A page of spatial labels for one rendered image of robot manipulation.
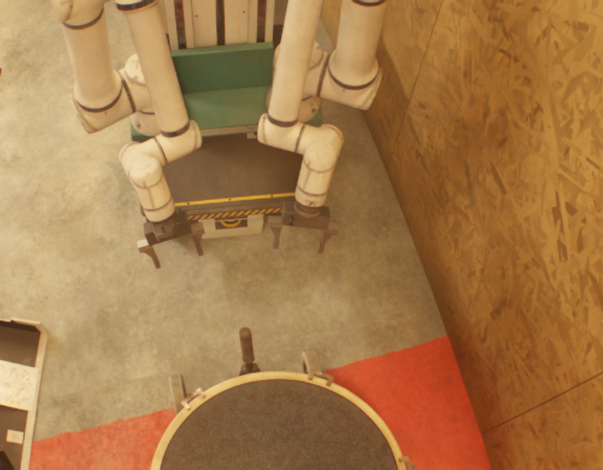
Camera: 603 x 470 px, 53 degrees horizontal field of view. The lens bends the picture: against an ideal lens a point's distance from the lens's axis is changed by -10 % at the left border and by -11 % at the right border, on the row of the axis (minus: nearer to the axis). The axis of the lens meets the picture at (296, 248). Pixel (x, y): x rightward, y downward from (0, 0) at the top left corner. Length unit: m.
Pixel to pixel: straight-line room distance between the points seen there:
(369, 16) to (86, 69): 0.77
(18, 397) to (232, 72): 1.54
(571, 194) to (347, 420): 0.85
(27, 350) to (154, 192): 1.25
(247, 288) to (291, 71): 1.24
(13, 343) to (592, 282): 2.22
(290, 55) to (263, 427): 0.98
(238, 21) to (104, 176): 1.16
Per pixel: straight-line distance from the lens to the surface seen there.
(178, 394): 2.47
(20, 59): 3.67
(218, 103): 2.33
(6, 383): 2.81
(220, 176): 2.63
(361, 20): 1.75
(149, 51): 1.72
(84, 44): 1.73
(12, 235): 3.07
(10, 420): 2.80
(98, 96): 1.99
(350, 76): 2.01
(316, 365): 2.49
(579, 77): 1.62
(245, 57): 2.24
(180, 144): 1.89
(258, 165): 2.66
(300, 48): 1.74
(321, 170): 1.78
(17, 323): 2.78
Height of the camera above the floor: 2.60
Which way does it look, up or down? 66 degrees down
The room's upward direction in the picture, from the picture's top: 9 degrees clockwise
